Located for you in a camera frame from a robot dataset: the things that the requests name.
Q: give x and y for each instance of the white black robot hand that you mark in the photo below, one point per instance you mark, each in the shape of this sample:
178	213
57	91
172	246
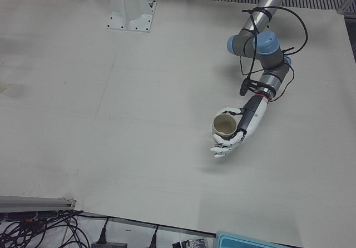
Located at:
256	114

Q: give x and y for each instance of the beige cup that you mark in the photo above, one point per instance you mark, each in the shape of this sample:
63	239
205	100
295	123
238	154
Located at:
225	125

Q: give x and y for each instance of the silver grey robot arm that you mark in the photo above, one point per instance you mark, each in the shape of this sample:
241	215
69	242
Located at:
267	45

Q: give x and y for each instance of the light blue plastic box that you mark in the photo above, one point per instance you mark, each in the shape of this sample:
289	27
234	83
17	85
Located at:
250	239

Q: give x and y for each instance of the black white printed packet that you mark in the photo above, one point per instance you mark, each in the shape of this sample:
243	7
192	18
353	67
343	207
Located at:
192	243

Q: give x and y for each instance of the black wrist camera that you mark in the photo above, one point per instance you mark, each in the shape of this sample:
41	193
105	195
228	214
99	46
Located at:
244	88

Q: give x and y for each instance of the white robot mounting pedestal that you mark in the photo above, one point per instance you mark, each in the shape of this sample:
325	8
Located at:
128	11

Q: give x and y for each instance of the aluminium profile post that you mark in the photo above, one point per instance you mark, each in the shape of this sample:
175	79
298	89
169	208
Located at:
33	202

